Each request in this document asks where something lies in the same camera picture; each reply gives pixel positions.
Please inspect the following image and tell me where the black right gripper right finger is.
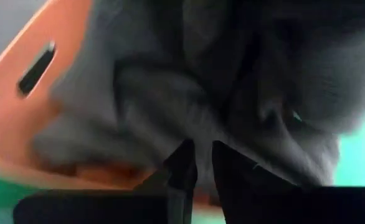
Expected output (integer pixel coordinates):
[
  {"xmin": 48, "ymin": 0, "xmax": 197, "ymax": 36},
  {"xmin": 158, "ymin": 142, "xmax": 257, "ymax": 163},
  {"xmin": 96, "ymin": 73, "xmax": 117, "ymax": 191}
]
[{"xmin": 212, "ymin": 140, "xmax": 365, "ymax": 224}]

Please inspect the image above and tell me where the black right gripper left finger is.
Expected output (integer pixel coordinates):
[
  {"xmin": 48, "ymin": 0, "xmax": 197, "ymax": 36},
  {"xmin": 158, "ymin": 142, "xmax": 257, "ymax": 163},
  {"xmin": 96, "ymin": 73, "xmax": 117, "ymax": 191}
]
[{"xmin": 13, "ymin": 139, "xmax": 199, "ymax": 224}]

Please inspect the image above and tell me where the gray towel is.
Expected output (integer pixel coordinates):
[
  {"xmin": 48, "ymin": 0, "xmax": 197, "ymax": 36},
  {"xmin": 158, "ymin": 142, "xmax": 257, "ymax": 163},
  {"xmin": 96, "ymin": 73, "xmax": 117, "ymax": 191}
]
[{"xmin": 31, "ymin": 0, "xmax": 365, "ymax": 190}]

